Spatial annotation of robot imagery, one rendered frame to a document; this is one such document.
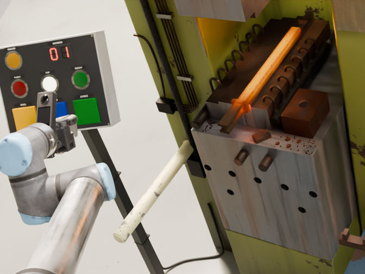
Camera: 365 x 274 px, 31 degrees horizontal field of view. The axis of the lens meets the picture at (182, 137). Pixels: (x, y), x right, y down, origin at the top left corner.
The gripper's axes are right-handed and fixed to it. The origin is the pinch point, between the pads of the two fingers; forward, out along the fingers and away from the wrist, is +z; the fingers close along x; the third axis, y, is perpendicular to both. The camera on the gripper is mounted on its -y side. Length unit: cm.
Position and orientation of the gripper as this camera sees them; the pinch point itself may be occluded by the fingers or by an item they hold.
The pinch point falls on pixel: (71, 116)
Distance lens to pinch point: 185.5
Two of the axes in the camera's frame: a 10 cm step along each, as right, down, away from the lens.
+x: 9.6, -1.1, -2.7
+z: 2.4, -2.2, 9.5
